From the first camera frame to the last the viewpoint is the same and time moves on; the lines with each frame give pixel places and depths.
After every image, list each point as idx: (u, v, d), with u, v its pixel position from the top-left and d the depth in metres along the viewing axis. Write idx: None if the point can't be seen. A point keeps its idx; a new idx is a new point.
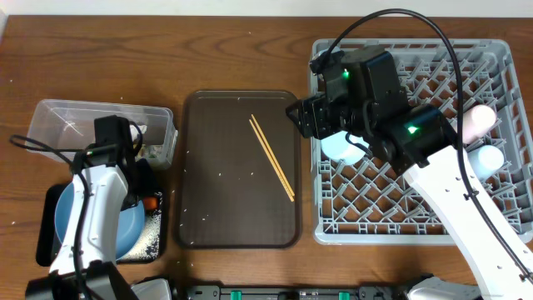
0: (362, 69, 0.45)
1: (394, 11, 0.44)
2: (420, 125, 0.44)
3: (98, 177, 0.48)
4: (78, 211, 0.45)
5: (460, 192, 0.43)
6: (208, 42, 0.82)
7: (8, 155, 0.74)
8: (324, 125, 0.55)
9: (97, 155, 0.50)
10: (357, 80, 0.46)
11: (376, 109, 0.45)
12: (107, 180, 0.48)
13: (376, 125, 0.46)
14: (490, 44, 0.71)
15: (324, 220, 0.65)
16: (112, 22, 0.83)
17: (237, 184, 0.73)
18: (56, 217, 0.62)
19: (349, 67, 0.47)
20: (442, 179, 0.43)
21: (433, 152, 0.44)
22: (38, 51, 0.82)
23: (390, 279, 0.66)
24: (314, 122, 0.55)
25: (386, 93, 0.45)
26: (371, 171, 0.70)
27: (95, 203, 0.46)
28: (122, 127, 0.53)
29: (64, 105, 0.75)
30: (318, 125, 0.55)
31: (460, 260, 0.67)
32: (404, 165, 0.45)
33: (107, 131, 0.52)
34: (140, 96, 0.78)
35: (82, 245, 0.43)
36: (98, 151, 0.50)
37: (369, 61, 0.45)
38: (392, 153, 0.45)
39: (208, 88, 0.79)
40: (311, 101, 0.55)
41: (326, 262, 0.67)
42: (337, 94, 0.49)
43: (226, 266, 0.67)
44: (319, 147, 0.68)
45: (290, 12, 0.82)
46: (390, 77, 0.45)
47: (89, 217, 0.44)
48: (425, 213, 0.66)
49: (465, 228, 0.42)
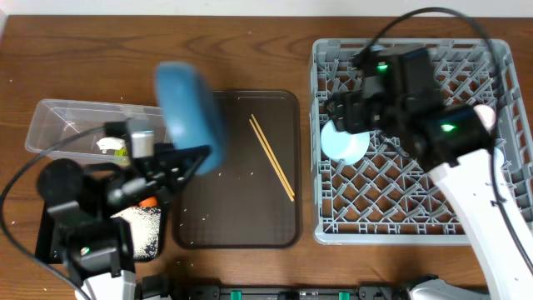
0: (399, 62, 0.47)
1: (438, 11, 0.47)
2: (457, 123, 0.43)
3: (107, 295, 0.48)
4: None
5: (487, 198, 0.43)
6: (208, 42, 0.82)
7: (8, 154, 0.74)
8: (356, 121, 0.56)
9: (94, 252, 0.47)
10: (392, 73, 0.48)
11: (409, 103, 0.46)
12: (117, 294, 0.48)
13: (408, 121, 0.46)
14: (490, 44, 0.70)
15: (324, 220, 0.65)
16: (112, 21, 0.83)
17: (236, 184, 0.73)
18: (167, 70, 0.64)
19: (386, 59, 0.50)
20: (471, 183, 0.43)
21: (465, 154, 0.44)
22: (39, 51, 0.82)
23: (391, 279, 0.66)
24: (348, 116, 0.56)
25: (421, 88, 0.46)
26: (371, 171, 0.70)
27: None
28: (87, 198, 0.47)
29: (64, 105, 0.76)
30: (350, 121, 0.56)
31: (460, 259, 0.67)
32: (433, 162, 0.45)
33: (72, 214, 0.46)
34: (141, 96, 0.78)
35: None
36: (94, 253, 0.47)
37: (407, 54, 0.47)
38: (423, 149, 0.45)
39: None
40: (346, 95, 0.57)
41: (326, 263, 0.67)
42: (373, 92, 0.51)
43: (226, 266, 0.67)
44: (319, 147, 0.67)
45: (291, 13, 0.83)
46: (425, 72, 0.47)
47: None
48: (425, 213, 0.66)
49: (490, 236, 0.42)
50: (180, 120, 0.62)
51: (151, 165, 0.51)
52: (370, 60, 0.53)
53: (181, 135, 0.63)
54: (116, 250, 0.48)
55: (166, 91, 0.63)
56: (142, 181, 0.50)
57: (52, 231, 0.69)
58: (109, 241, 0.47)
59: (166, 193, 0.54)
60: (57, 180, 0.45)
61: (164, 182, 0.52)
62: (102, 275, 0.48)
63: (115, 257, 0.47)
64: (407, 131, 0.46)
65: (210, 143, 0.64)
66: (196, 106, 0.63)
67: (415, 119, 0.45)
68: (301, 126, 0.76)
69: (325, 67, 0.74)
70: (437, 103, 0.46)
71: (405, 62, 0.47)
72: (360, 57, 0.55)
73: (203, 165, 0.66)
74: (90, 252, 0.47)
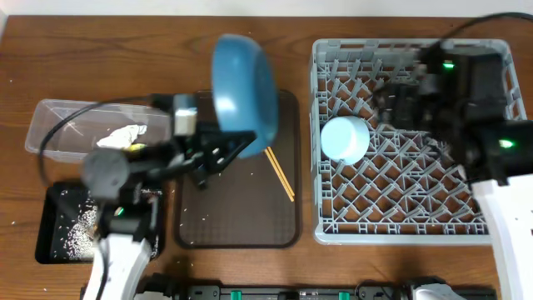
0: (467, 64, 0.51)
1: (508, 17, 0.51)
2: (518, 141, 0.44)
3: (122, 259, 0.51)
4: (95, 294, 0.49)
5: (529, 225, 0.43)
6: (208, 42, 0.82)
7: (8, 154, 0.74)
8: (404, 117, 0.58)
9: (126, 215, 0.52)
10: (456, 76, 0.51)
11: (470, 109, 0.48)
12: (129, 262, 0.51)
13: (464, 126, 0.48)
14: (490, 45, 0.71)
15: (324, 220, 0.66)
16: (112, 21, 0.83)
17: (236, 184, 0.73)
18: (235, 42, 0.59)
19: (455, 60, 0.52)
20: (516, 206, 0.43)
21: (515, 175, 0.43)
22: (38, 51, 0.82)
23: (391, 279, 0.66)
24: (396, 107, 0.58)
25: (485, 97, 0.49)
26: (371, 171, 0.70)
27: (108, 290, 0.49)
28: (132, 187, 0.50)
29: (64, 105, 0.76)
30: (399, 115, 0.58)
31: (460, 259, 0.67)
32: (480, 176, 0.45)
33: (111, 185, 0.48)
34: (141, 96, 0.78)
35: None
36: (124, 217, 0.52)
37: (477, 58, 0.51)
38: (475, 161, 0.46)
39: (208, 88, 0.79)
40: (401, 87, 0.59)
41: (326, 263, 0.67)
42: (429, 90, 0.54)
43: (226, 266, 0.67)
44: (319, 147, 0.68)
45: (291, 13, 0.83)
46: (492, 79, 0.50)
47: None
48: (425, 213, 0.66)
49: (524, 259, 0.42)
50: (229, 95, 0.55)
51: (193, 142, 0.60)
52: (435, 57, 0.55)
53: (228, 112, 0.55)
54: (143, 238, 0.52)
55: (222, 65, 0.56)
56: (181, 156, 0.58)
57: (52, 231, 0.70)
58: (141, 217, 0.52)
59: (203, 171, 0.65)
60: (102, 171, 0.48)
61: (202, 160, 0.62)
62: (124, 239, 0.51)
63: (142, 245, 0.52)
64: (461, 137, 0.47)
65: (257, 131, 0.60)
66: (250, 85, 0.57)
67: (472, 126, 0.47)
68: (301, 126, 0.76)
69: (326, 68, 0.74)
70: (499, 115, 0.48)
71: (473, 67, 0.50)
72: (425, 52, 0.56)
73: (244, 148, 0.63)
74: (122, 214, 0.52)
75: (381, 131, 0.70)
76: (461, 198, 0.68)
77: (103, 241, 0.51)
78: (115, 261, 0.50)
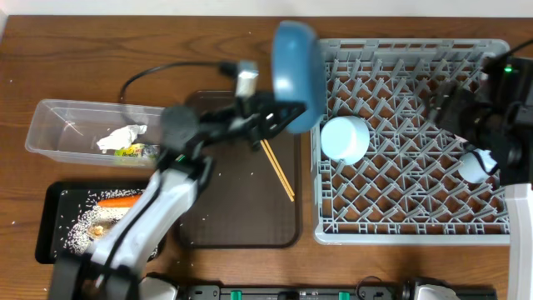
0: (529, 72, 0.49)
1: None
2: None
3: (174, 193, 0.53)
4: (140, 211, 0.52)
5: None
6: (208, 42, 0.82)
7: (8, 154, 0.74)
8: (452, 117, 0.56)
9: (182, 162, 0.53)
10: (516, 82, 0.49)
11: (519, 112, 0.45)
12: (180, 198, 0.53)
13: (510, 127, 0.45)
14: (490, 44, 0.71)
15: (324, 220, 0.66)
16: (112, 21, 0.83)
17: (236, 184, 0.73)
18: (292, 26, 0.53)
19: (518, 66, 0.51)
20: None
21: None
22: (38, 51, 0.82)
23: (391, 279, 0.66)
24: (449, 108, 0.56)
25: None
26: (371, 171, 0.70)
27: (155, 211, 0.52)
28: (194, 144, 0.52)
29: (64, 105, 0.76)
30: (446, 116, 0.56)
31: (460, 259, 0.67)
32: (515, 178, 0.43)
33: (178, 129, 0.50)
34: (141, 96, 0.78)
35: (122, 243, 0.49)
36: (181, 162, 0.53)
37: None
38: (515, 162, 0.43)
39: (208, 88, 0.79)
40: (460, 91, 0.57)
41: (326, 263, 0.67)
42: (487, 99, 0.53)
43: (226, 266, 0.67)
44: (319, 147, 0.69)
45: (291, 12, 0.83)
46: None
47: (146, 219, 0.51)
48: (425, 213, 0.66)
49: None
50: (287, 73, 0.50)
51: (251, 105, 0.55)
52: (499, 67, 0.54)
53: (284, 92, 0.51)
54: (196, 180, 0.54)
55: (282, 47, 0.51)
56: (239, 118, 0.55)
57: (52, 232, 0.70)
58: (194, 170, 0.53)
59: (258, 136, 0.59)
60: (173, 124, 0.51)
61: (257, 124, 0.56)
62: (178, 178, 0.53)
63: (194, 185, 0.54)
64: (505, 137, 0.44)
65: (310, 109, 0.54)
66: (310, 62, 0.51)
67: (520, 127, 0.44)
68: None
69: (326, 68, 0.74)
70: None
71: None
72: (491, 62, 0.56)
73: (295, 119, 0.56)
74: (180, 161, 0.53)
75: (381, 131, 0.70)
76: (461, 198, 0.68)
77: (161, 172, 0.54)
78: (166, 192, 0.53)
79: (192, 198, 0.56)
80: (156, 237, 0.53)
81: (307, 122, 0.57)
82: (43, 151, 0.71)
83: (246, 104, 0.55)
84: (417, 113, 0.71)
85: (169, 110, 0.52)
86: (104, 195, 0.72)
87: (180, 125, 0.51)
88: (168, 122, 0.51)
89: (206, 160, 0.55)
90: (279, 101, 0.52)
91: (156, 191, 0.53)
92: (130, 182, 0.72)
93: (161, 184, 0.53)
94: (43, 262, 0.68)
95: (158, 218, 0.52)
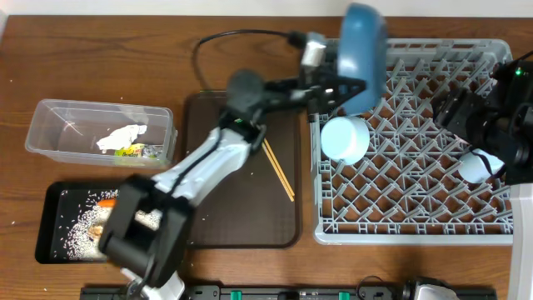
0: None
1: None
2: None
3: (232, 143, 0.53)
4: (200, 155, 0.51)
5: None
6: (208, 42, 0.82)
7: (7, 154, 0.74)
8: (460, 119, 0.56)
9: (243, 124, 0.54)
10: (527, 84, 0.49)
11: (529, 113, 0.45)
12: (236, 154, 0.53)
13: (518, 128, 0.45)
14: (490, 44, 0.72)
15: (324, 220, 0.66)
16: (112, 21, 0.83)
17: (237, 183, 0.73)
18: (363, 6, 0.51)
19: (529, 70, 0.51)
20: None
21: None
22: (38, 51, 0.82)
23: (391, 279, 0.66)
24: (457, 110, 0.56)
25: None
26: (371, 171, 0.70)
27: (216, 157, 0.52)
28: (257, 112, 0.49)
29: (64, 105, 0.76)
30: (454, 118, 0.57)
31: (460, 259, 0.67)
32: (520, 178, 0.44)
33: (243, 91, 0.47)
34: (141, 96, 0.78)
35: (185, 178, 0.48)
36: (240, 125, 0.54)
37: None
38: (520, 161, 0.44)
39: (208, 88, 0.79)
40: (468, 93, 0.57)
41: (326, 262, 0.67)
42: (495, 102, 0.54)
43: (226, 267, 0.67)
44: (319, 147, 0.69)
45: (291, 12, 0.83)
46: None
47: (206, 162, 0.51)
48: (425, 213, 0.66)
49: None
50: (352, 54, 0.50)
51: (313, 76, 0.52)
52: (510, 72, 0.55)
53: (350, 72, 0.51)
54: (250, 144, 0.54)
55: (352, 30, 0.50)
56: (299, 92, 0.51)
57: (52, 232, 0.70)
58: (250, 137, 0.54)
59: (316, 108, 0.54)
60: (240, 87, 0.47)
61: (315, 96, 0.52)
62: (235, 135, 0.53)
63: (248, 148, 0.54)
64: (512, 137, 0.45)
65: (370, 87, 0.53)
66: (375, 45, 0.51)
67: (527, 129, 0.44)
68: (301, 125, 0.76)
69: None
70: None
71: None
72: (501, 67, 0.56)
73: (353, 98, 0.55)
74: (239, 122, 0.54)
75: (381, 131, 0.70)
76: (461, 198, 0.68)
77: (219, 129, 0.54)
78: (226, 141, 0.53)
79: (242, 161, 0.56)
80: (208, 186, 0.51)
81: (368, 100, 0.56)
82: (43, 151, 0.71)
83: (307, 76, 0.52)
84: (417, 113, 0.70)
85: (232, 77, 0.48)
86: (103, 195, 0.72)
87: (245, 87, 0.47)
88: (231, 87, 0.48)
89: (261, 129, 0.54)
90: (341, 77, 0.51)
91: (215, 142, 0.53)
92: None
93: (220, 137, 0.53)
94: (43, 262, 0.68)
95: (214, 167, 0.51)
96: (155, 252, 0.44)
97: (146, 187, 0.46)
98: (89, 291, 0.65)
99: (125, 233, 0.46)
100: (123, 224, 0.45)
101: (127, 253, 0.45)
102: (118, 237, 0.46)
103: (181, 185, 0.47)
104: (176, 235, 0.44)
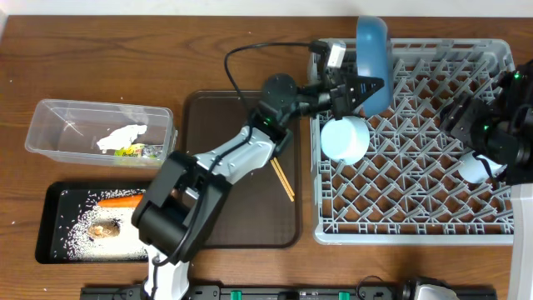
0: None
1: None
2: None
3: (262, 142, 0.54)
4: (232, 147, 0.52)
5: None
6: (208, 42, 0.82)
7: (7, 155, 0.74)
8: (464, 126, 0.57)
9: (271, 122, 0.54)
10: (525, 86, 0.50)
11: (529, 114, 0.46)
12: (263, 152, 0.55)
13: (519, 129, 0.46)
14: (490, 44, 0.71)
15: (324, 220, 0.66)
16: (112, 21, 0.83)
17: (237, 183, 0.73)
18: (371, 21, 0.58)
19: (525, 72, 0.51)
20: None
21: None
22: (38, 51, 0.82)
23: (391, 279, 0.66)
24: (462, 117, 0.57)
25: None
26: (371, 171, 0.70)
27: (246, 152, 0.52)
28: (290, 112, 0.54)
29: (64, 105, 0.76)
30: (459, 124, 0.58)
31: (460, 259, 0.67)
32: (523, 178, 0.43)
33: (281, 92, 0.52)
34: (140, 96, 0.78)
35: (221, 161, 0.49)
36: (269, 125, 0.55)
37: None
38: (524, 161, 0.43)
39: (207, 88, 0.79)
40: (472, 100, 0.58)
41: (326, 262, 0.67)
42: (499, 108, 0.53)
43: (226, 266, 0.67)
44: (319, 147, 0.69)
45: (292, 12, 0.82)
46: None
47: (238, 155, 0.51)
48: (425, 213, 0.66)
49: None
50: (367, 63, 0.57)
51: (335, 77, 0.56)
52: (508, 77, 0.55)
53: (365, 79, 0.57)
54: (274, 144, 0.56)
55: (365, 42, 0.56)
56: (326, 96, 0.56)
57: (52, 231, 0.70)
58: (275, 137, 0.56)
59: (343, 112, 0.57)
60: (276, 91, 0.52)
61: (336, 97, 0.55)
62: (263, 134, 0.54)
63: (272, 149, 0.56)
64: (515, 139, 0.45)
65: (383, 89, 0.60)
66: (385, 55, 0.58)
67: (528, 129, 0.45)
68: (302, 125, 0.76)
69: None
70: None
71: None
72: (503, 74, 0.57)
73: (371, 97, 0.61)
74: (268, 122, 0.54)
75: (381, 131, 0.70)
76: (461, 198, 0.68)
77: (249, 127, 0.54)
78: (256, 137, 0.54)
79: (266, 162, 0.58)
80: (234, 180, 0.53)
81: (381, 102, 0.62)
82: (43, 151, 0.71)
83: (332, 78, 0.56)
84: (417, 113, 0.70)
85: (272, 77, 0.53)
86: (103, 195, 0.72)
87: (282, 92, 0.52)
88: (270, 88, 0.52)
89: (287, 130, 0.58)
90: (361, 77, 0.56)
91: (246, 137, 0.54)
92: (130, 183, 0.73)
93: (250, 132, 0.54)
94: (42, 261, 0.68)
95: (244, 162, 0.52)
96: (188, 228, 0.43)
97: (190, 163, 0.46)
98: (89, 291, 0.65)
99: (161, 206, 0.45)
100: (162, 195, 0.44)
101: (161, 226, 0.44)
102: (154, 209, 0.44)
103: (218, 166, 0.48)
104: (211, 212, 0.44)
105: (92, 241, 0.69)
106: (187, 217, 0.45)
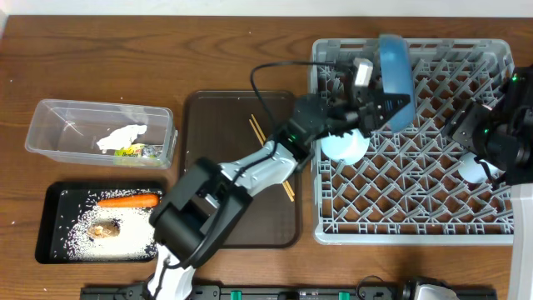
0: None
1: None
2: None
3: (286, 157, 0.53)
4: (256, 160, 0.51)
5: None
6: (208, 42, 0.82)
7: (7, 154, 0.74)
8: (465, 130, 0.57)
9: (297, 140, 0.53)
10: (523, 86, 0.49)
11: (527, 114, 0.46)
12: (285, 169, 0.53)
13: (519, 129, 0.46)
14: (490, 44, 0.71)
15: (324, 220, 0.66)
16: (112, 21, 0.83)
17: None
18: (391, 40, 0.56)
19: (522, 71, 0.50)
20: None
21: None
22: (38, 51, 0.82)
23: (391, 279, 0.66)
24: (464, 122, 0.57)
25: None
26: (371, 171, 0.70)
27: (268, 168, 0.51)
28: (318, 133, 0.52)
29: (64, 105, 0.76)
30: (460, 128, 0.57)
31: (460, 259, 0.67)
32: (522, 178, 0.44)
33: (311, 110, 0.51)
34: (140, 96, 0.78)
35: (245, 172, 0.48)
36: (294, 142, 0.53)
37: None
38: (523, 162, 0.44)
39: (207, 88, 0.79)
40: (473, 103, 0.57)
41: (326, 262, 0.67)
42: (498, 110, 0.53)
43: (226, 266, 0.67)
44: (319, 147, 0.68)
45: (292, 12, 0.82)
46: None
47: (261, 170, 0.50)
48: (425, 213, 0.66)
49: None
50: (395, 82, 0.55)
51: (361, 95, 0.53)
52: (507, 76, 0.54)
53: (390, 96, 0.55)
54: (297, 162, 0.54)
55: (388, 63, 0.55)
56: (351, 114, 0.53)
57: (52, 231, 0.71)
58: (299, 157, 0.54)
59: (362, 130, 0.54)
60: (306, 110, 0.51)
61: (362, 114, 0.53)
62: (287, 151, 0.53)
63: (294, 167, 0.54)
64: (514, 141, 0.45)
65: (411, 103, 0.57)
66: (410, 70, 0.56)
67: (527, 129, 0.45)
68: None
69: (326, 68, 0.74)
70: None
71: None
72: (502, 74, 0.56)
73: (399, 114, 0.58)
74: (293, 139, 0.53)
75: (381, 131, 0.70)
76: (461, 198, 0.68)
77: (273, 142, 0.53)
78: (279, 152, 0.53)
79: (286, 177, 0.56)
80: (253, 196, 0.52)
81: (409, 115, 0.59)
82: (43, 151, 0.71)
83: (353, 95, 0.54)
84: (417, 113, 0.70)
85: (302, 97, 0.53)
86: (104, 195, 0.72)
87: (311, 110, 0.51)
88: (299, 106, 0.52)
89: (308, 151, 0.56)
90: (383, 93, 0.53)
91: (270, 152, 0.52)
92: (130, 183, 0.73)
93: (275, 147, 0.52)
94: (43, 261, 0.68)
95: (266, 177, 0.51)
96: (204, 237, 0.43)
97: (214, 172, 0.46)
98: (90, 291, 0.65)
99: (181, 209, 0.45)
100: (185, 198, 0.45)
101: (177, 229, 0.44)
102: (172, 212, 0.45)
103: (241, 177, 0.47)
104: (228, 223, 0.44)
105: (92, 241, 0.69)
106: (205, 225, 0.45)
